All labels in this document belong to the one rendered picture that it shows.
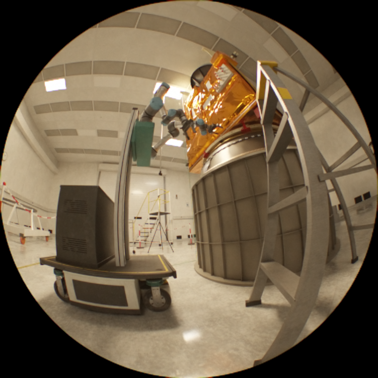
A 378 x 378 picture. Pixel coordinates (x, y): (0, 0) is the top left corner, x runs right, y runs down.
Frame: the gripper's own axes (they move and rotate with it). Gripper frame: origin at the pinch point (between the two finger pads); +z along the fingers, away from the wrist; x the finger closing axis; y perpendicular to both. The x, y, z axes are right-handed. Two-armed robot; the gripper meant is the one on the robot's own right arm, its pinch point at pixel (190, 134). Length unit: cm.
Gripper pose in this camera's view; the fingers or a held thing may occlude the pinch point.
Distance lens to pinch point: 128.1
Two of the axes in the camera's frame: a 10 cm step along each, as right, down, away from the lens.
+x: 4.3, -2.0, -8.8
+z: 3.9, 9.2, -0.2
